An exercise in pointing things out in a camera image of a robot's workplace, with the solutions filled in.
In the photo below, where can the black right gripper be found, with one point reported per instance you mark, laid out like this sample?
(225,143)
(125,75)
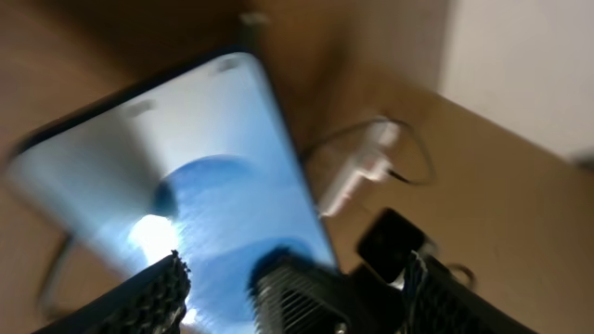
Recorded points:
(291,294)

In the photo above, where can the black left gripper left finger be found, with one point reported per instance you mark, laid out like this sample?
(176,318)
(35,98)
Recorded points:
(151,302)

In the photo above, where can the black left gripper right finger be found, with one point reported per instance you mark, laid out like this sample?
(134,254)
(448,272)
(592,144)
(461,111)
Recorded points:
(435,302)

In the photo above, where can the blue Galaxy smartphone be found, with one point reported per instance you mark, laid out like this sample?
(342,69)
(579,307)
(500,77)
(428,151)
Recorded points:
(197,161)

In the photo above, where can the white charger plug adapter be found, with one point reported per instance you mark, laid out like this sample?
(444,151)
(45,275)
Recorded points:
(382,132)

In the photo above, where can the white power strip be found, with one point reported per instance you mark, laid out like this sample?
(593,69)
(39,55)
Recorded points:
(370,165)

